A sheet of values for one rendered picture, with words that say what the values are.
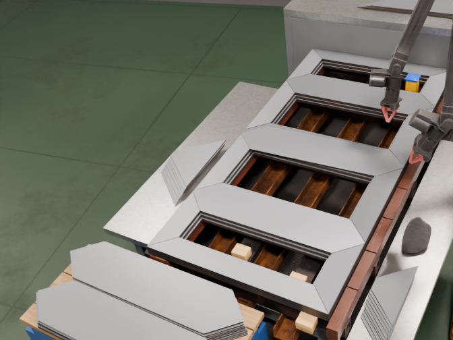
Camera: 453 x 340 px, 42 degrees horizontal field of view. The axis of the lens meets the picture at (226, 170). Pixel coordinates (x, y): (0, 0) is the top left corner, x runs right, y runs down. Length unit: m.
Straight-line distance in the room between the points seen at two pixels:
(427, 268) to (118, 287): 1.14
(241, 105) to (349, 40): 0.66
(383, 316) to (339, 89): 1.22
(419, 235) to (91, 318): 1.27
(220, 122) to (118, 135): 1.55
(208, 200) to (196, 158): 0.37
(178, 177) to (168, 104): 1.99
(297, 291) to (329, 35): 1.64
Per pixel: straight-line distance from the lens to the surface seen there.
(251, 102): 3.10
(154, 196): 2.63
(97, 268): 2.28
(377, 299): 2.19
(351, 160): 2.51
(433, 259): 2.39
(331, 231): 2.22
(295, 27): 3.33
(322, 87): 2.96
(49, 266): 3.60
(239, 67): 4.90
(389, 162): 2.51
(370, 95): 2.90
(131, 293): 2.15
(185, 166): 2.69
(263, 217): 2.28
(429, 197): 2.62
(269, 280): 2.08
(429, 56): 3.14
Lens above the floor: 2.47
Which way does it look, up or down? 40 degrees down
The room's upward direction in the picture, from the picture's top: 10 degrees counter-clockwise
